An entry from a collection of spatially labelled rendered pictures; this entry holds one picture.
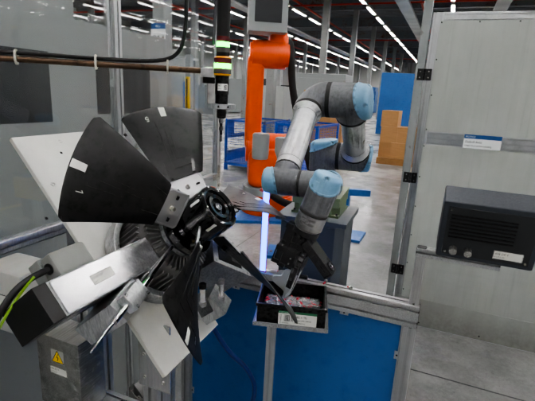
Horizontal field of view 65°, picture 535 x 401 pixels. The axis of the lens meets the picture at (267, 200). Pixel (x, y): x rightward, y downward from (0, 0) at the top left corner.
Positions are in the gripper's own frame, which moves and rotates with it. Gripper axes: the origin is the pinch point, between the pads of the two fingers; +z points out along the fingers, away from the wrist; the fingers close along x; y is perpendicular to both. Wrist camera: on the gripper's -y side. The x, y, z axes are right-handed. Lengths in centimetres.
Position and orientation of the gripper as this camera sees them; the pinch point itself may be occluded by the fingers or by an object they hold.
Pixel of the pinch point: (287, 294)
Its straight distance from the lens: 117.5
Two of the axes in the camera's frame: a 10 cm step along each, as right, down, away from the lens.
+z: -3.2, 8.8, 3.4
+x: -3.8, 2.1, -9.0
